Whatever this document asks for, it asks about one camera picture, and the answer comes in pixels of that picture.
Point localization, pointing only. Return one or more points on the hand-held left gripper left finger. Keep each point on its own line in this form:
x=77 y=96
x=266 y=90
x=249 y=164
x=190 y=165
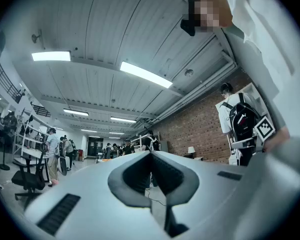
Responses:
x=90 y=204

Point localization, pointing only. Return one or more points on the small table lamp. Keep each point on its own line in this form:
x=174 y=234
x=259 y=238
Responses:
x=191 y=149

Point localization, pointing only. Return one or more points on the black head-mounted camera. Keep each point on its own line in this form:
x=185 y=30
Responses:
x=188 y=27

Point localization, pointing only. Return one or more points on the person's white shirt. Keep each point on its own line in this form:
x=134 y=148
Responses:
x=270 y=34

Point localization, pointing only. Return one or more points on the person's right forearm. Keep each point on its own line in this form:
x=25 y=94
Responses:
x=280 y=136

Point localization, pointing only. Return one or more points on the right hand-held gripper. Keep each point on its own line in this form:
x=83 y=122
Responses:
x=263 y=129

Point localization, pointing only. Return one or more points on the white metal shelf rack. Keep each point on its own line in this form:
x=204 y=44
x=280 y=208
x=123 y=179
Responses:
x=32 y=155

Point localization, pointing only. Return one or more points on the black round-base stand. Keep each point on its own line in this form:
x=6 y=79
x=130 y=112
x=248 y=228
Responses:
x=3 y=167

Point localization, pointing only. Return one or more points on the person's head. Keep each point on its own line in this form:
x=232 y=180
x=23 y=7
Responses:
x=225 y=11

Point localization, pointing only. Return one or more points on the black office chair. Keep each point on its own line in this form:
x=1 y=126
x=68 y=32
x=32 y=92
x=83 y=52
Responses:
x=27 y=180

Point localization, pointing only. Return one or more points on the black backpack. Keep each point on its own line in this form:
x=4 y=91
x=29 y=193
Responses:
x=242 y=124

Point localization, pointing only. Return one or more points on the group of ceiling light panels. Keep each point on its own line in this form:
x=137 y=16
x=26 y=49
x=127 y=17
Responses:
x=145 y=74

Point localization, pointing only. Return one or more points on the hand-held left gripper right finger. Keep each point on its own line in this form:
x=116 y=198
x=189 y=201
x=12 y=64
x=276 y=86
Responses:
x=210 y=189

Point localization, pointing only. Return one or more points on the white ceiling pipes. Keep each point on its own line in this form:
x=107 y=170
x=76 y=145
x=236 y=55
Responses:
x=215 y=77

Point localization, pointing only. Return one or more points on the black balcony railing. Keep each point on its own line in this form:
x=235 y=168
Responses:
x=5 y=81

